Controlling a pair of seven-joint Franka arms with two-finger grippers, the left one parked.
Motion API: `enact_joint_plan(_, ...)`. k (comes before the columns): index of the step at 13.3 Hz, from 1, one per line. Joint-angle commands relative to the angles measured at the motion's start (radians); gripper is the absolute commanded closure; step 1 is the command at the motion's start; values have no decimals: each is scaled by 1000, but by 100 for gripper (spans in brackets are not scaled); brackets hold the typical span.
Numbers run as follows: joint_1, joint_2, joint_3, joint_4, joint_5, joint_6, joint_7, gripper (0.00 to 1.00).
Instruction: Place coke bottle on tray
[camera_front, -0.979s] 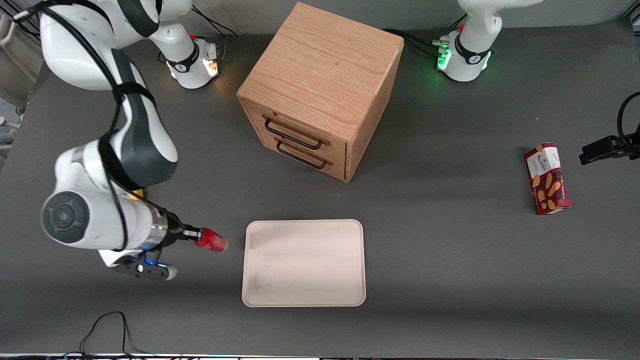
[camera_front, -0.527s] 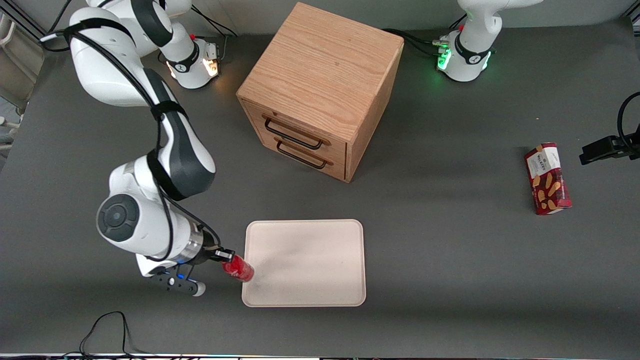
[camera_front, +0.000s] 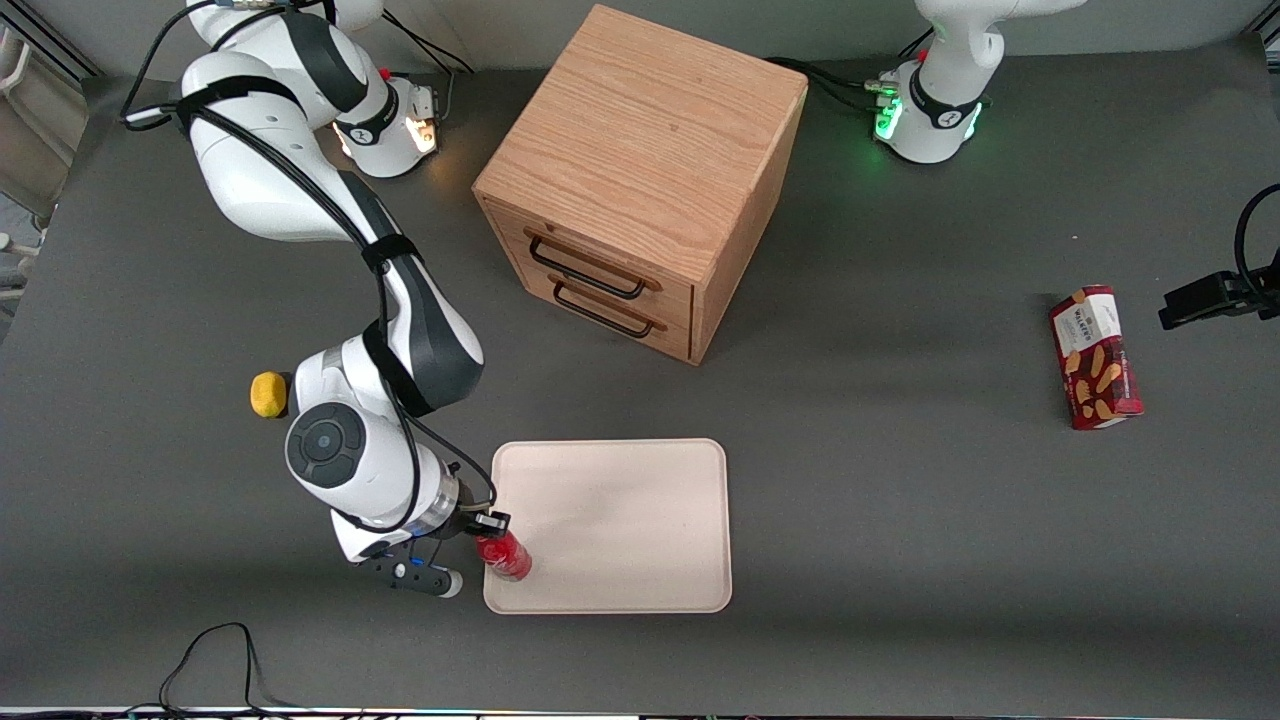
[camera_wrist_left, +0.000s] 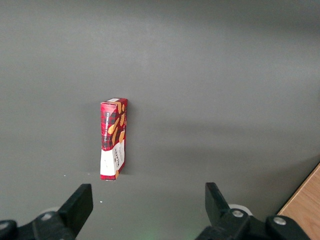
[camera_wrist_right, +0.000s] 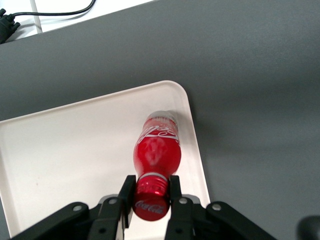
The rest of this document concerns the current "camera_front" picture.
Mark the yellow lemon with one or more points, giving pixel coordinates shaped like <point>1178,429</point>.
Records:
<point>267,394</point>

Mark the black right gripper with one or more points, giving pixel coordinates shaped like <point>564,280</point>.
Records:
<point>472,519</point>

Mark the black metal frame rail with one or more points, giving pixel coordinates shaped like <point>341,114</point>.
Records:
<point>60,45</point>

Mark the beige plastic tray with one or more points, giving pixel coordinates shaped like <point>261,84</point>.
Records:
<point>620,520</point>

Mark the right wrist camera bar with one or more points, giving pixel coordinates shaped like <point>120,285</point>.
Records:
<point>415,573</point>

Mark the wooden drawer cabinet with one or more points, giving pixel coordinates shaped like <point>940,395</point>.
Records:
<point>640,140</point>

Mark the red cookie box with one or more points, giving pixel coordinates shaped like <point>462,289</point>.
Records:
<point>1095,360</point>

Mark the red coke bottle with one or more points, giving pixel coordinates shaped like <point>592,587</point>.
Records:
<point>505,560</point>

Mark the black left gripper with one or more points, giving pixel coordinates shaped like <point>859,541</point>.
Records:
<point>1203,298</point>

